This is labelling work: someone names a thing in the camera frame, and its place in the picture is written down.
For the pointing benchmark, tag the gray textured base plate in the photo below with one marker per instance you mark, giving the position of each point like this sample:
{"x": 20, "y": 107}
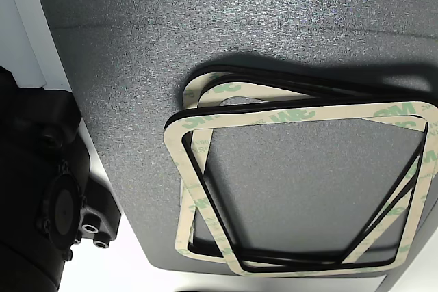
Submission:
{"x": 137, "y": 66}

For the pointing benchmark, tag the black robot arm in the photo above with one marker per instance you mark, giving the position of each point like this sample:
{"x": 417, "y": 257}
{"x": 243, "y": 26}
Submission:
{"x": 27, "y": 169}

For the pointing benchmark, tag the tan adhesive frame black foam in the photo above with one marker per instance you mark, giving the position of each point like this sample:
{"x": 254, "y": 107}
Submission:
{"x": 190, "y": 95}
{"x": 246, "y": 88}
{"x": 273, "y": 117}

